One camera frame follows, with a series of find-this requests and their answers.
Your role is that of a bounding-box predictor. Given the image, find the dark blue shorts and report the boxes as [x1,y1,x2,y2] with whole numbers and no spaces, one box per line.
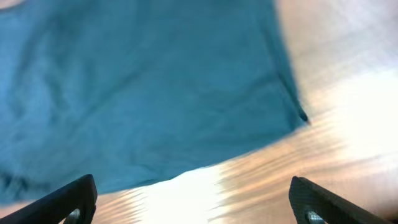
[1,0,307,205]

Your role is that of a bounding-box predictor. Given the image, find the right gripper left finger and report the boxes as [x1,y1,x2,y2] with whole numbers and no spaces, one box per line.
[1,174,98,224]

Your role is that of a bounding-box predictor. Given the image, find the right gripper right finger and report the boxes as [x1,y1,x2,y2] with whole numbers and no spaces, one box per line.
[289,176,394,224]

